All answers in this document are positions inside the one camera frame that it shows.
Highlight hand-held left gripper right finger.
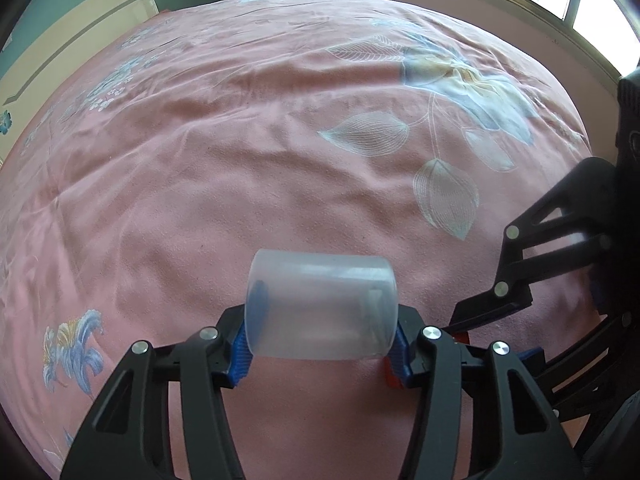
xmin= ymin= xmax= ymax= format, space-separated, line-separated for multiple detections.
xmin=382 ymin=305 xmax=586 ymax=480

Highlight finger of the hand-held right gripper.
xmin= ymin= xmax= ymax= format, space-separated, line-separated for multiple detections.
xmin=449 ymin=157 xmax=622 ymax=334
xmin=520 ymin=309 xmax=640 ymax=420

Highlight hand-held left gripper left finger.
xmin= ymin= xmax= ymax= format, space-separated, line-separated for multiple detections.
xmin=60 ymin=305 xmax=257 ymax=480

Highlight translucent plastic cup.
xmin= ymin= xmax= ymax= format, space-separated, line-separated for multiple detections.
xmin=244 ymin=248 xmax=399 ymax=362

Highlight pink floral bedspread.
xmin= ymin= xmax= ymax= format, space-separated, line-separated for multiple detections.
xmin=0 ymin=0 xmax=621 ymax=480

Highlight cream headboard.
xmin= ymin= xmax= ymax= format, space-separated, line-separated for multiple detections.
xmin=0 ymin=0 xmax=162 ymax=171

